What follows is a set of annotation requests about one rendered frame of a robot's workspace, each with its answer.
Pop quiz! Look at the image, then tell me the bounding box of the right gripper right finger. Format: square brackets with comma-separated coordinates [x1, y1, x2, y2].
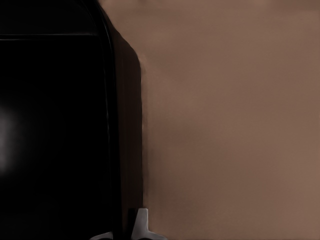
[131, 207, 168, 240]

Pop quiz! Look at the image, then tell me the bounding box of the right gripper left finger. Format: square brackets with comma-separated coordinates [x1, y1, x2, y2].
[89, 207, 138, 240]

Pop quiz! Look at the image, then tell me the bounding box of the black storage box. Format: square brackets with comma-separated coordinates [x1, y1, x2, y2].
[0, 0, 122, 240]

